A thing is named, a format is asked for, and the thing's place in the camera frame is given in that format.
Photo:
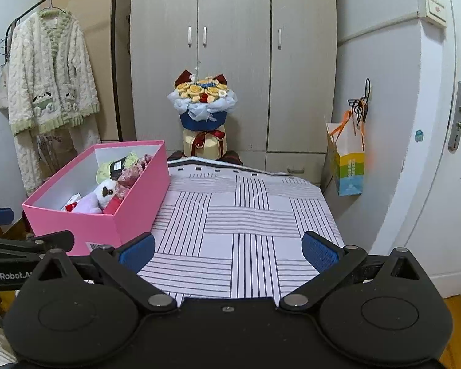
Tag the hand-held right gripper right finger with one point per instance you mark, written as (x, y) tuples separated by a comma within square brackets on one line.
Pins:
[(319, 255)]

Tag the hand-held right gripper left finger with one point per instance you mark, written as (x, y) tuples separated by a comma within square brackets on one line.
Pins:
[(138, 253)]

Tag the pink cardboard box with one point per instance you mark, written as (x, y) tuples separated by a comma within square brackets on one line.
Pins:
[(138, 207)]

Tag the small white box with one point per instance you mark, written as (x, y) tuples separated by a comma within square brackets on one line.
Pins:
[(72, 198)]

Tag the red packet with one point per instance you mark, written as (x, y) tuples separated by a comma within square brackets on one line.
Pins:
[(111, 206)]

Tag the white plush dog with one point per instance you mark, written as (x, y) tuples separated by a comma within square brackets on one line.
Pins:
[(103, 196)]

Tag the pink floral cloth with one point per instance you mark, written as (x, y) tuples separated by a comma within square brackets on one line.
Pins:
[(128, 178)]

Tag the light green yarn ball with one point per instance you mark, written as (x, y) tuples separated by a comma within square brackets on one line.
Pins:
[(103, 173)]

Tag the cream fluffy pajama pants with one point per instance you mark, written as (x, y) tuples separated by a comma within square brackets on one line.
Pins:
[(27, 153)]

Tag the colourful paper gift bag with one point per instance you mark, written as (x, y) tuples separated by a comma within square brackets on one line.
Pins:
[(349, 173)]

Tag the striped tablecloth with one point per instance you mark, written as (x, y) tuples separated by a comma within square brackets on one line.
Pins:
[(234, 219)]

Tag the cream tote bag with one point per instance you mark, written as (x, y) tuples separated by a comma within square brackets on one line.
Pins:
[(2, 92)]

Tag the white door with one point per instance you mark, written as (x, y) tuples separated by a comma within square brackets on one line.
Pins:
[(457, 219)]

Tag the yellow flower bouquet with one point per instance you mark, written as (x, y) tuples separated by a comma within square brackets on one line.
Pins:
[(201, 119)]

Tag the cream fluffy pajama top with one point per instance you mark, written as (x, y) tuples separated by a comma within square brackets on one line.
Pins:
[(42, 73)]

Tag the teal round sticker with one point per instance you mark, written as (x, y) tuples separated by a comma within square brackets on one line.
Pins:
[(419, 136)]

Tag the black clothes rack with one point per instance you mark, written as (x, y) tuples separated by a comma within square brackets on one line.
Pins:
[(117, 65)]

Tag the beige cabinet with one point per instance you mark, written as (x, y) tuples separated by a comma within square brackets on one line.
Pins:
[(100, 46)]

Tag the grey wooden wardrobe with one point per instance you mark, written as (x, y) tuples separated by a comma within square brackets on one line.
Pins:
[(234, 27)]

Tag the beige wall box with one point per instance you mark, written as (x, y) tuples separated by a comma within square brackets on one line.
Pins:
[(432, 7)]

